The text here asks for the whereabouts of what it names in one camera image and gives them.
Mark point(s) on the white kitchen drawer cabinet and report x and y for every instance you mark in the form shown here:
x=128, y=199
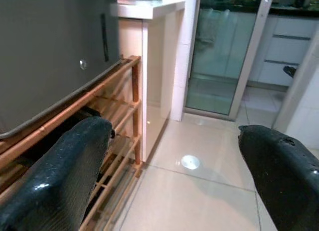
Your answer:
x=286, y=46

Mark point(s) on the white kitchen counter cabinet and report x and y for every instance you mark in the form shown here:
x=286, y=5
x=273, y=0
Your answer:
x=159, y=66

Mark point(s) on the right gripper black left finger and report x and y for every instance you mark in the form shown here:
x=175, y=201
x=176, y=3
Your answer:
x=54, y=181

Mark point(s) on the aluminium framed sliding glass door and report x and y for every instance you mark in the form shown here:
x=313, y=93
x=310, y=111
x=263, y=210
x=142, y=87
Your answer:
x=219, y=66

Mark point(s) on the wooden slatted rack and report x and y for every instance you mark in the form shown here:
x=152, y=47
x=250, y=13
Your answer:
x=135, y=91

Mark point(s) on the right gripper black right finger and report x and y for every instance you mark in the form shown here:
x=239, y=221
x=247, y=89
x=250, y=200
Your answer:
x=286, y=181

